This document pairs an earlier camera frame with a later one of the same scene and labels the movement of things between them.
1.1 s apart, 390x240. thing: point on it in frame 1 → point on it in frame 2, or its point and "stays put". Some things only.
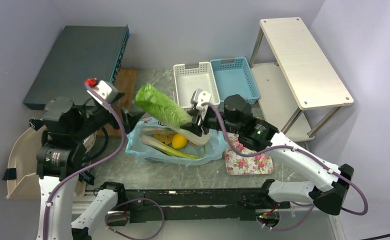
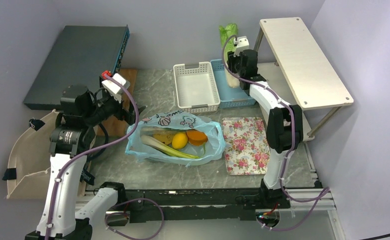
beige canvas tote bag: (23, 182) stays put
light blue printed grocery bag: (216, 146) stays put
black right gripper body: (210, 119) → (234, 63)
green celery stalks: (162, 146) stays put
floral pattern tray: (237, 164) stays put
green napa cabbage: (169, 114) → (229, 43)
